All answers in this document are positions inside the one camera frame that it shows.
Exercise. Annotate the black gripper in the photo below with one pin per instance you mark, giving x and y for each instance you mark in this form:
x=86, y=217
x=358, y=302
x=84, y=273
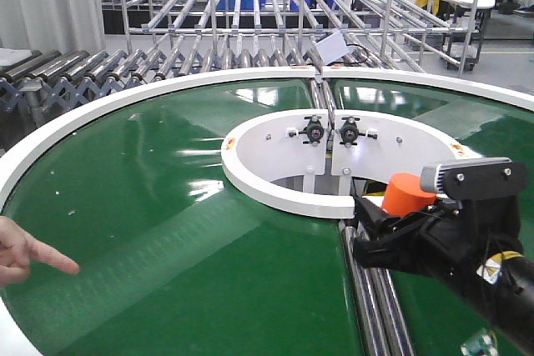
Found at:
x=455, y=241

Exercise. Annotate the orange cylindrical capacitor 4680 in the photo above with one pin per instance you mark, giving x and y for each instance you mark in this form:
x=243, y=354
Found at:
x=404, y=195

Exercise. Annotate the steel roller conveyor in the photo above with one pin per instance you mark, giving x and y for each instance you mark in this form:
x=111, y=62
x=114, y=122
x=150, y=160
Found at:
x=56, y=82

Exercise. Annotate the person's pointing hand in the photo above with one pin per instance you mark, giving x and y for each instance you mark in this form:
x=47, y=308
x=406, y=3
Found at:
x=19, y=248

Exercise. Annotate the pipe flow rack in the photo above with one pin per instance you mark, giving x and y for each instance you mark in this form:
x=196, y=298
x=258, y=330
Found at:
x=375, y=33

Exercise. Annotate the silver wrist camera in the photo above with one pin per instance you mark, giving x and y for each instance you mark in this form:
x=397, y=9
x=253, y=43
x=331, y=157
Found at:
x=475, y=178

